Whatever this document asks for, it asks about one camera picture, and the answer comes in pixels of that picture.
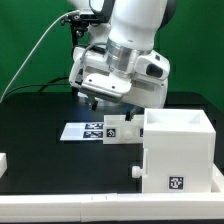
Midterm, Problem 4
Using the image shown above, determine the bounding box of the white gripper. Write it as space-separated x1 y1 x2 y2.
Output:
69 47 168 121

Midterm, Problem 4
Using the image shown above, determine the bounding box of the white drawer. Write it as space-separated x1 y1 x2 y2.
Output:
103 115 144 144
132 166 143 179

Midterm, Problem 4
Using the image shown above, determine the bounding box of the white drawer cabinet box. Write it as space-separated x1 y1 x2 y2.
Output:
142 109 216 193

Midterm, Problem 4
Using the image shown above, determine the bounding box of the white front drawer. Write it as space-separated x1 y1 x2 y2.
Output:
132 166 143 179

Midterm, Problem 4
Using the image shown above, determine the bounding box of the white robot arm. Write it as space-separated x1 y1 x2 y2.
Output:
68 0 176 121

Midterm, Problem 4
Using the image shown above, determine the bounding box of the white left fence block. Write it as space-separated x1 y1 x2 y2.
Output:
0 153 7 178

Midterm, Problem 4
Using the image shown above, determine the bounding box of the white marker base plate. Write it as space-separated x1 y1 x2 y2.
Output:
60 122 103 141

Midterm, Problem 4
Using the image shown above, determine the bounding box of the grey braided wrist cable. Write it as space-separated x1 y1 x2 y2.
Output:
78 42 108 83

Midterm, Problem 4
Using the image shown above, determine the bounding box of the black cable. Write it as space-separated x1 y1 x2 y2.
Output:
2 76 74 99

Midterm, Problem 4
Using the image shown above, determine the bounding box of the black camera stand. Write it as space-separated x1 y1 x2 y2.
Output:
60 13 101 95

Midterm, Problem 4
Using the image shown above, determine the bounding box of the white cable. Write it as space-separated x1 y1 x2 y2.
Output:
0 9 81 103

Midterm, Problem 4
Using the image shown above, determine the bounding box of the white front fence rail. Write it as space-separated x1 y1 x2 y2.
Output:
0 193 224 223

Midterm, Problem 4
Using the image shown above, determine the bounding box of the white fence rail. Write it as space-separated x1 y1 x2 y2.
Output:
212 165 224 193
0 193 224 223

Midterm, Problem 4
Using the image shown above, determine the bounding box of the white right fence rail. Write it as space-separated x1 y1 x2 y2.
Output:
212 165 224 193

